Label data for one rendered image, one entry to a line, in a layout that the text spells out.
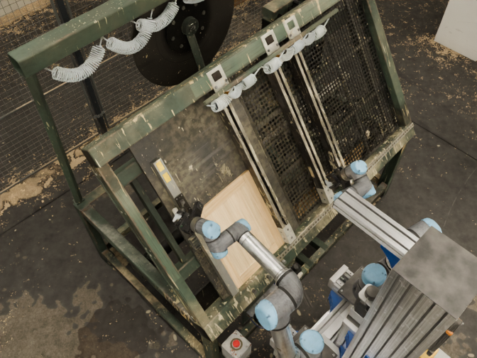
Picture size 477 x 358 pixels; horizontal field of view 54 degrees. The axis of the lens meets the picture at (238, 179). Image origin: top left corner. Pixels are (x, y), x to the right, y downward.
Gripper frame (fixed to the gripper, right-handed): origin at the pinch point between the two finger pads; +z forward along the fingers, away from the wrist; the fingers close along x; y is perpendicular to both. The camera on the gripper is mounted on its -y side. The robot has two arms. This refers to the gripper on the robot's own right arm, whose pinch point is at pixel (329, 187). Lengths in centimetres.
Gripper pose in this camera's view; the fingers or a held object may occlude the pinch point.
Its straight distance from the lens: 272.5
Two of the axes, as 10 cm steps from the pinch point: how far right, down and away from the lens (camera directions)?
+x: -7.2, 5.5, -4.1
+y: -6.2, -7.9, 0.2
